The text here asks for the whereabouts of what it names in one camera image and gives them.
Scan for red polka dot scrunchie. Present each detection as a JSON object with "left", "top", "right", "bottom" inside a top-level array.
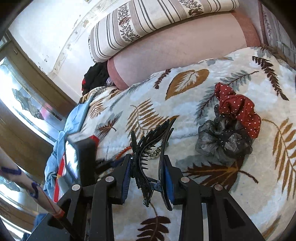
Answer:
[{"left": 214, "top": 82, "right": 261, "bottom": 138}]

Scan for red white shallow box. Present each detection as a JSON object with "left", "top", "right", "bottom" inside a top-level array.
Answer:
[{"left": 53, "top": 134, "right": 100, "bottom": 203}]

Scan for striped floral pillow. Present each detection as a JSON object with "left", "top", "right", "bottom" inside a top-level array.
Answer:
[{"left": 88, "top": 0, "right": 239, "bottom": 63}]

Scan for black hair claw clip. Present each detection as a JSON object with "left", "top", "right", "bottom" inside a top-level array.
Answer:
[{"left": 130, "top": 118, "right": 176, "bottom": 211}]

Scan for pink bolster cushion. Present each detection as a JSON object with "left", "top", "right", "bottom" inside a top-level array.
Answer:
[{"left": 107, "top": 11, "right": 261, "bottom": 90}]

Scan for wooden glass door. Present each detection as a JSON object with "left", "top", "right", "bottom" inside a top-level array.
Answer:
[{"left": 0, "top": 29, "right": 77, "bottom": 241}]

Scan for striped side cushion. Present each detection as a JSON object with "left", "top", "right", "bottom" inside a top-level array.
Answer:
[{"left": 258, "top": 2, "right": 295, "bottom": 64}]

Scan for white blue patterned sleeve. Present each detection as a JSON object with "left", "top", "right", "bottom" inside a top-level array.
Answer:
[{"left": 1, "top": 149, "right": 65, "bottom": 219}]

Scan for grey black organza scrunchie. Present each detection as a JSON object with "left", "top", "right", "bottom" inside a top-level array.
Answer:
[{"left": 195, "top": 105, "right": 253, "bottom": 166}]

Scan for black and red clothes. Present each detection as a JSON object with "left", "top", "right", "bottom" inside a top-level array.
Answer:
[{"left": 82, "top": 61, "right": 109, "bottom": 95}]

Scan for light blue cloth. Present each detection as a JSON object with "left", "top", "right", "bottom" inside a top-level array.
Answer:
[{"left": 43, "top": 100, "right": 91, "bottom": 200}]

